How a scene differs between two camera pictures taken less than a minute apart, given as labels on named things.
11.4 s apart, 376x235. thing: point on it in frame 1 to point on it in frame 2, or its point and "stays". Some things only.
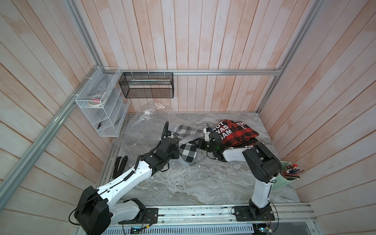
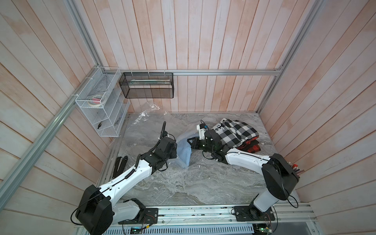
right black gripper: [200, 143] stays
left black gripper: [176, 152] stays
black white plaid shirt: [184, 134] to [233, 133]
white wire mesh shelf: [103, 101] stays
